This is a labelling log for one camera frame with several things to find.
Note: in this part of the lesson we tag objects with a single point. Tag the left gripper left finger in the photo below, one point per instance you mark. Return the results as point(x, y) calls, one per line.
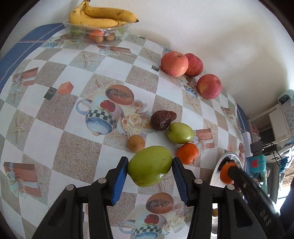
point(64, 219)

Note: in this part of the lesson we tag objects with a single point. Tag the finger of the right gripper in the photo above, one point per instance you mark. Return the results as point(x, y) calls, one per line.
point(241, 180)

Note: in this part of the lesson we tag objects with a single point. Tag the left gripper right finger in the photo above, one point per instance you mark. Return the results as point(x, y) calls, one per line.
point(235, 219)

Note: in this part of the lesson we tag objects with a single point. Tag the small orange mandarin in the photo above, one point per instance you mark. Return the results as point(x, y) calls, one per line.
point(224, 177)

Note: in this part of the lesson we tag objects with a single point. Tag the large orange mandarin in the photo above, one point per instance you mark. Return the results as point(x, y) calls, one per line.
point(187, 153)

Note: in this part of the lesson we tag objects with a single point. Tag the green jujube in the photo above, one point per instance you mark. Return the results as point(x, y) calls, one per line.
point(180, 133)
point(150, 165)

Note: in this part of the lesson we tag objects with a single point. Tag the small brown kiwi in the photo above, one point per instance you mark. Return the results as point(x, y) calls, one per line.
point(136, 143)

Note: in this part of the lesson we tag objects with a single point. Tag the teal toy box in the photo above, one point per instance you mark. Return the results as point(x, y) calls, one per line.
point(257, 164)

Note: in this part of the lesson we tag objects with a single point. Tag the round metal plate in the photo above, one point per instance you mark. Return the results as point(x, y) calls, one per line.
point(215, 181)

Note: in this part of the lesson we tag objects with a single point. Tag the black power adapter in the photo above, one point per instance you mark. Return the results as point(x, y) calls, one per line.
point(256, 147)

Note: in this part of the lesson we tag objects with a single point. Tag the white power strip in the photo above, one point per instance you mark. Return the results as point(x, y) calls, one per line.
point(247, 142)

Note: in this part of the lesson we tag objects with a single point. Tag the white shelf unit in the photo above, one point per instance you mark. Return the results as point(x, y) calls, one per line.
point(281, 118)

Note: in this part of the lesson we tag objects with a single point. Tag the right red apple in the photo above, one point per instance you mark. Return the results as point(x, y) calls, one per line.
point(209, 86)

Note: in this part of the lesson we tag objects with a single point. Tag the far wrinkled brown date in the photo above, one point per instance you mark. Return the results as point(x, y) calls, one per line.
point(161, 119)

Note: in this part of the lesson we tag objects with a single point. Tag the patterned checkered tablecloth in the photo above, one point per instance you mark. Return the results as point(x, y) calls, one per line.
point(68, 108)

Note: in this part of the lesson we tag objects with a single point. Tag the middle dark red apple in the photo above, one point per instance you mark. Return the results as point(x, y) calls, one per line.
point(195, 65)

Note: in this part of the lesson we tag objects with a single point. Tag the left pale red apple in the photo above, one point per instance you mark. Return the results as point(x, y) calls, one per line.
point(174, 63)

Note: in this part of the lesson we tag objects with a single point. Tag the clear plastic fruit tray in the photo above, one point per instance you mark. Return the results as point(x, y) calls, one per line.
point(94, 34)

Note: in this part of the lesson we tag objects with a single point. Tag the upper yellow banana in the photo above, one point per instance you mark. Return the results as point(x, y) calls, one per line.
point(110, 13)

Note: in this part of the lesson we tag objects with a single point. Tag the yellow banana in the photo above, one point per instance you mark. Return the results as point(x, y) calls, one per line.
point(79, 17)
point(110, 13)

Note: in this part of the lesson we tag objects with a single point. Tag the lower yellow banana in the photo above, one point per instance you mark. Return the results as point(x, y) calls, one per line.
point(79, 17)

